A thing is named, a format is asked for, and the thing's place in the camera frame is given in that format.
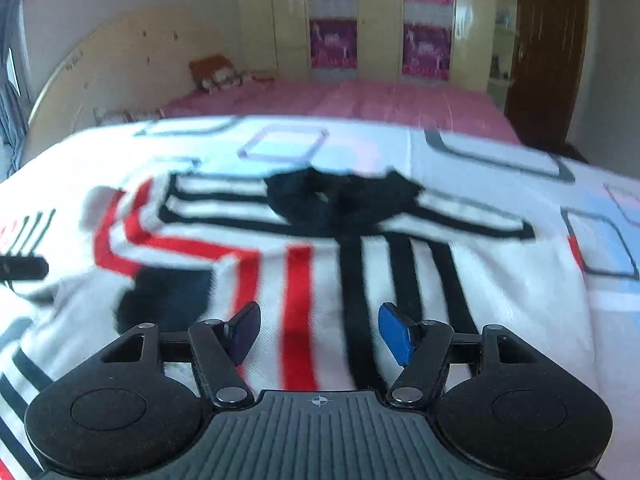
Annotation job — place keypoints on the cream corner shelf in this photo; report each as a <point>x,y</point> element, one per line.
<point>502,35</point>

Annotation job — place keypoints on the cream wooden headboard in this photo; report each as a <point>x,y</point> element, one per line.
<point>125,60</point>

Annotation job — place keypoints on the grey curtain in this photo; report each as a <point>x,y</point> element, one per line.
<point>10,85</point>

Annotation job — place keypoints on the cream wardrobe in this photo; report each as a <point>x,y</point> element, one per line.
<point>380,20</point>

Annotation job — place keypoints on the striped knit sweater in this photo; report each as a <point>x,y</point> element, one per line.
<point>320,262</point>

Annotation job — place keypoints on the orange patterned pillow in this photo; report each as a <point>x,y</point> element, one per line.
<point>216,72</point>

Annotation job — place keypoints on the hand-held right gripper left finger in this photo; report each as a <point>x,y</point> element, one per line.
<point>244,332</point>

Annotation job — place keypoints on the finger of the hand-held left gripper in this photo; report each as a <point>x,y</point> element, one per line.
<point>22,266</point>

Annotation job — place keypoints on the pink bed sheet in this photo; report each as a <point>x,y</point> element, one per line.
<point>400,101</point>

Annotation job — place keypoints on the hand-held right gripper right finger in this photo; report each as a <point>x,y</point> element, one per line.
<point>396,334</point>

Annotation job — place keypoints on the dark wooden door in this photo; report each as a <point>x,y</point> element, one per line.
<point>547,55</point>

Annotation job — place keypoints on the white printed bed sheet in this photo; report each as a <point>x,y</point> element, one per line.
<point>350,147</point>

